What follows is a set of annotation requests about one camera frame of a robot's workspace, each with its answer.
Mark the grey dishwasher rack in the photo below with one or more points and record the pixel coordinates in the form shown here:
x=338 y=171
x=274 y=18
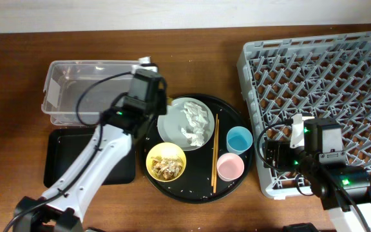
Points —
x=328 y=76

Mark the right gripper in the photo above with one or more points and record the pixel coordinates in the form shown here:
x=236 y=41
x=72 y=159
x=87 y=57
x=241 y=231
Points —
x=281 y=160

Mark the round black serving tray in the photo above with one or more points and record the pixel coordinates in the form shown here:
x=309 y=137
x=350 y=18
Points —
x=194 y=185

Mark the white napkin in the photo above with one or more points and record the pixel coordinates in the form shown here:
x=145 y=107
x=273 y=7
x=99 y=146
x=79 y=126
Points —
x=196 y=118

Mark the food scraps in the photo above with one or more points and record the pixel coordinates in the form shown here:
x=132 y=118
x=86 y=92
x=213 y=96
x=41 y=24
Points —
x=166 y=168

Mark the grey plate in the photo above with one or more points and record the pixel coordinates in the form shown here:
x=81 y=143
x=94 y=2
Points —
x=169 y=125

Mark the yellow bowl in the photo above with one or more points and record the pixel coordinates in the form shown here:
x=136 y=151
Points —
x=165 y=149

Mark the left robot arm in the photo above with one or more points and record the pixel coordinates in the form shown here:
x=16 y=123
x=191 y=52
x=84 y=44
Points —
x=62 y=207

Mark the black rectangular tray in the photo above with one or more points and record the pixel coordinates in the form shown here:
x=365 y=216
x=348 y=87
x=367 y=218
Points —
x=65 y=145

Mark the blue cup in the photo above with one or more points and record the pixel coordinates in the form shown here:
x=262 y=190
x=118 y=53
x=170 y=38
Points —
x=238 y=140

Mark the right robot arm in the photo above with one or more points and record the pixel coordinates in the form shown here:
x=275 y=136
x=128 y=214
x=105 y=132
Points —
x=315 y=151

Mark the wooden chopstick left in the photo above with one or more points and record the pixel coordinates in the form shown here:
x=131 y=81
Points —
x=214 y=149

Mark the wooden chopstick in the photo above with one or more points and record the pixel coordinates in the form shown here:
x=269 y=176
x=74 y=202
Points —
x=216 y=158
x=214 y=149

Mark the clear plastic bin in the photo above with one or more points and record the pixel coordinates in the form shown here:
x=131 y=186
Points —
x=67 y=80

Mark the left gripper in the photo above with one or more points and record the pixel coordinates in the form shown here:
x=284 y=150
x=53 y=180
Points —
x=162 y=97

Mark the pink cup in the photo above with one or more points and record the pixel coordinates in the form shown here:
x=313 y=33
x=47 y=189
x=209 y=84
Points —
x=230 y=167

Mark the wooden chopstick right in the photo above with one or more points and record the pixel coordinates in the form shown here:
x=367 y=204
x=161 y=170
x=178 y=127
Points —
x=216 y=158

